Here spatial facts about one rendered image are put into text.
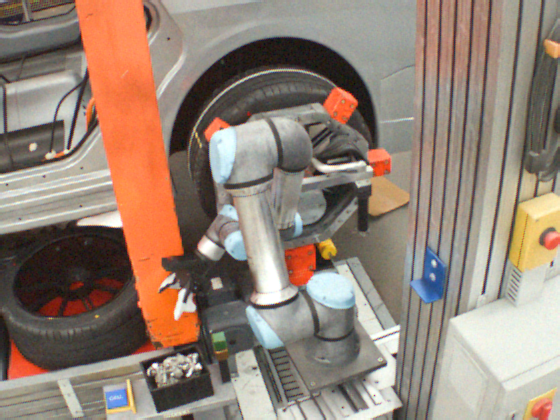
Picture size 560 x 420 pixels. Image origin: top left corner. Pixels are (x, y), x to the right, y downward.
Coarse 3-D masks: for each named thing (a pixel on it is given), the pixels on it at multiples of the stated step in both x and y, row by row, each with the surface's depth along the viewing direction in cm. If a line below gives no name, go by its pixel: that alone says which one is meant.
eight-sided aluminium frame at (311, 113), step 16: (272, 112) 222; (288, 112) 223; (304, 112) 221; (320, 112) 222; (336, 128) 227; (352, 128) 235; (352, 160) 242; (224, 192) 229; (352, 192) 248; (336, 208) 251; (352, 208) 248; (320, 224) 254; (336, 224) 250; (288, 240) 248; (304, 240) 251; (320, 240) 252
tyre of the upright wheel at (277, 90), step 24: (288, 72) 236; (312, 72) 243; (216, 96) 236; (240, 96) 227; (264, 96) 223; (288, 96) 225; (312, 96) 227; (240, 120) 225; (360, 120) 238; (192, 144) 240; (192, 168) 239; (216, 216) 244
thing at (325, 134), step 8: (328, 128) 239; (320, 136) 239; (328, 136) 240; (336, 136) 257; (312, 144) 240; (320, 144) 241; (344, 152) 252; (328, 160) 246; (336, 160) 247; (344, 160) 249; (344, 184) 252; (328, 192) 260; (336, 192) 255; (344, 192) 253; (232, 200) 254; (328, 200) 258; (336, 200) 255; (328, 208) 256
